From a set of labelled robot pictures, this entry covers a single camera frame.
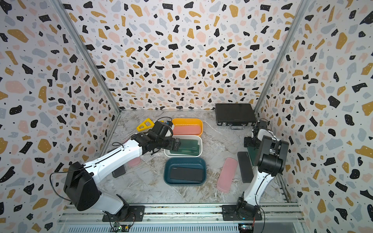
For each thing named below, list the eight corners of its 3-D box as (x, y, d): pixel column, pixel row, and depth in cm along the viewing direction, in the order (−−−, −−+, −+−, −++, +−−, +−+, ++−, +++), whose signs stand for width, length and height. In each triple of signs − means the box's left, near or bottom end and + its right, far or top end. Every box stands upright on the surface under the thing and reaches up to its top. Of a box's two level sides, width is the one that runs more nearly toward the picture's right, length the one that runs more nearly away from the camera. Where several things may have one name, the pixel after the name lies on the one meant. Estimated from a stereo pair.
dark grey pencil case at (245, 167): (242, 182, 87) (243, 181, 85) (236, 153, 100) (237, 151, 98) (254, 182, 87) (255, 181, 85) (247, 153, 100) (248, 151, 98)
